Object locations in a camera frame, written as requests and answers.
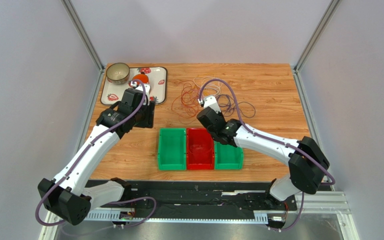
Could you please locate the red plastic bin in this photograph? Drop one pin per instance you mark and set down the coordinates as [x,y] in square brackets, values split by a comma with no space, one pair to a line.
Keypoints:
[200,149]

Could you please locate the ceramic bowl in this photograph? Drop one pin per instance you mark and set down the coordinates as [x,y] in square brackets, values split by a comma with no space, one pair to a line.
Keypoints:
[118,73]

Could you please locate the green plastic bin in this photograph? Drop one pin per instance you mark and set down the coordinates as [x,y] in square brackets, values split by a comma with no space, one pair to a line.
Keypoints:
[228,157]
[172,153]

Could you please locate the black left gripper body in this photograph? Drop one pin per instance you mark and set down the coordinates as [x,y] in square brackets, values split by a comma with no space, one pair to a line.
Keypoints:
[145,117]

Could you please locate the orange glass cup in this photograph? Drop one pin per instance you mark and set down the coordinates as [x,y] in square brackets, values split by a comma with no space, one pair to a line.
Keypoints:
[141,77]

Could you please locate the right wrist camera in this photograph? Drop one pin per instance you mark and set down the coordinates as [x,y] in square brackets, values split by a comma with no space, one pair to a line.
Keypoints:
[211,102]

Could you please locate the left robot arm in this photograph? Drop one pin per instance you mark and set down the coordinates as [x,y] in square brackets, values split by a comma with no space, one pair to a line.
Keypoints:
[66,195]

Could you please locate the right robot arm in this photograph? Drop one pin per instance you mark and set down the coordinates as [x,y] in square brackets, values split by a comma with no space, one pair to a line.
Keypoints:
[306,162]

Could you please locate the left green plastic bin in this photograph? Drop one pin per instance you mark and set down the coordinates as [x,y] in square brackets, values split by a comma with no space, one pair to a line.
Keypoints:
[172,153]

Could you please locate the aluminium frame rail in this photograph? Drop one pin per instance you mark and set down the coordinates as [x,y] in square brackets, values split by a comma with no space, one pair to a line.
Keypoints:
[146,209]

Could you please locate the right green plastic bin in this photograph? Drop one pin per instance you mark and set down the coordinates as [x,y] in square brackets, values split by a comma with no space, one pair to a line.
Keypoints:
[228,157]

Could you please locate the white strawberry tray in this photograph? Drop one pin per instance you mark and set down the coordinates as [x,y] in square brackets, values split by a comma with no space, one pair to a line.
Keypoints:
[112,93]

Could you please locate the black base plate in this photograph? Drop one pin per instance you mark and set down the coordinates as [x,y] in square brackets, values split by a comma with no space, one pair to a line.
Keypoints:
[223,194]

